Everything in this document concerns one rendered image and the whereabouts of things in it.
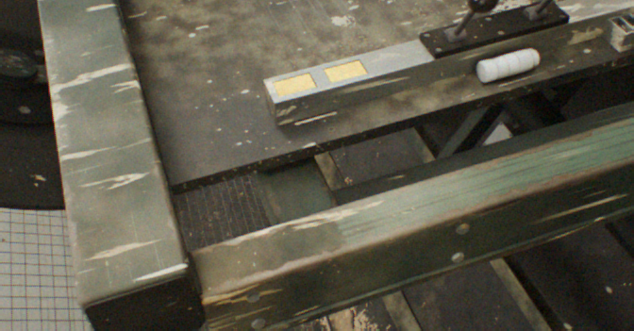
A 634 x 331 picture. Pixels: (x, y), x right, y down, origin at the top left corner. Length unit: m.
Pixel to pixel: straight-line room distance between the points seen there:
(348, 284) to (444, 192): 0.14
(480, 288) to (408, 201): 2.13
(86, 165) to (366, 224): 0.29
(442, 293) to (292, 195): 2.18
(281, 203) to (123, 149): 0.21
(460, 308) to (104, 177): 2.32
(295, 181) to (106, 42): 0.29
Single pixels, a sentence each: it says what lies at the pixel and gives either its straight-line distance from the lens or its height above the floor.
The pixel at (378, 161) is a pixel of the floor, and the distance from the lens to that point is 3.36.
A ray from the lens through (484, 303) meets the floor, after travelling 2.83.
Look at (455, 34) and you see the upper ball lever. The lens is 0.93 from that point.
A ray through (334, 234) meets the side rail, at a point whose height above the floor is 1.71.
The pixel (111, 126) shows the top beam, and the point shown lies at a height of 1.90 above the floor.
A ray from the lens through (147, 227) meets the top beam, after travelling 0.67.
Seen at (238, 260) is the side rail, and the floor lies 1.80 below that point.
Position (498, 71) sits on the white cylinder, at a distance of 0.94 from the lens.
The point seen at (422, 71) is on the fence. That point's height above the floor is 1.52.
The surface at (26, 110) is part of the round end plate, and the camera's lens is 1.60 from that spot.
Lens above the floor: 2.13
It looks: 34 degrees down
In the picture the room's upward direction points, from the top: 80 degrees counter-clockwise
